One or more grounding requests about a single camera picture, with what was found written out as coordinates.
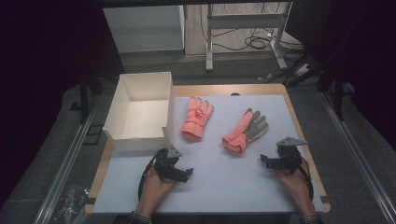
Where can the aluminium rail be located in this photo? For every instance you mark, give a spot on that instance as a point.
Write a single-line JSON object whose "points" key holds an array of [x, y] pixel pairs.
{"points": [[67, 168], [358, 155]]}

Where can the person's left hand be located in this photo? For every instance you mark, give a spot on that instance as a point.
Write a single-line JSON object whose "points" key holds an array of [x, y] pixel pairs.
{"points": [[152, 191]]}

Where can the white cardboard box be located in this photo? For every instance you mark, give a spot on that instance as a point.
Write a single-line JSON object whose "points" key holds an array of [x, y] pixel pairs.
{"points": [[146, 118]]}

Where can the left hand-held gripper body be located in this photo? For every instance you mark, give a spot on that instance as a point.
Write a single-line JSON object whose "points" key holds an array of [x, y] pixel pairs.
{"points": [[165, 165]]}

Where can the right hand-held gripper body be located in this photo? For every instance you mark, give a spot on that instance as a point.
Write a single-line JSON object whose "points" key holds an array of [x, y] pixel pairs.
{"points": [[288, 157]]}

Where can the white power strip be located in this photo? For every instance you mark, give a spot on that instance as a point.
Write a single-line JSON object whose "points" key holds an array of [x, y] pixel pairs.
{"points": [[302, 70]]}

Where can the white cabinet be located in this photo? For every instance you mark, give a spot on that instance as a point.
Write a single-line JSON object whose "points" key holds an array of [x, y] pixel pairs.
{"points": [[143, 28]]}

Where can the black tape piece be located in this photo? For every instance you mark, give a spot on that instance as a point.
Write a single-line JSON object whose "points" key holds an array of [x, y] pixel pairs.
{"points": [[90, 201]]}

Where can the clear plastic bag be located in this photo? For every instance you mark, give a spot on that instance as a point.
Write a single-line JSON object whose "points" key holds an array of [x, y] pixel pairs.
{"points": [[73, 203]]}

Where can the person's right hand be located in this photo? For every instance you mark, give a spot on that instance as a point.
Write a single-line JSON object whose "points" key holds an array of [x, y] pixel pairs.
{"points": [[297, 189]]}

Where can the grey metal stand frame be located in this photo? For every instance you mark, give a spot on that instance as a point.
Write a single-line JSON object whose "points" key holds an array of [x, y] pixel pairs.
{"points": [[246, 21]]}

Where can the pale grey table mat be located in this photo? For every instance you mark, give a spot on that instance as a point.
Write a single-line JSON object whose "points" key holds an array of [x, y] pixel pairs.
{"points": [[218, 180]]}

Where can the black stand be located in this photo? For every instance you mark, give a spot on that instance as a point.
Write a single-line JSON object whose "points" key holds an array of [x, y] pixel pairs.
{"points": [[338, 93], [84, 96]]}

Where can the pink glove with red mark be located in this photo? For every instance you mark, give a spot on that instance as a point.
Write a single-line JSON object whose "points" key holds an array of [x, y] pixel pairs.
{"points": [[196, 119]]}

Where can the pink glove with grey palm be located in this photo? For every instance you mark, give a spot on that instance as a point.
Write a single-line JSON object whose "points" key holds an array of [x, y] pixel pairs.
{"points": [[239, 135]]}

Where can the black floor bracket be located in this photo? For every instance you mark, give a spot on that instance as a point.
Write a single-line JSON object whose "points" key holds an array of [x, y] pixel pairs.
{"points": [[93, 134]]}

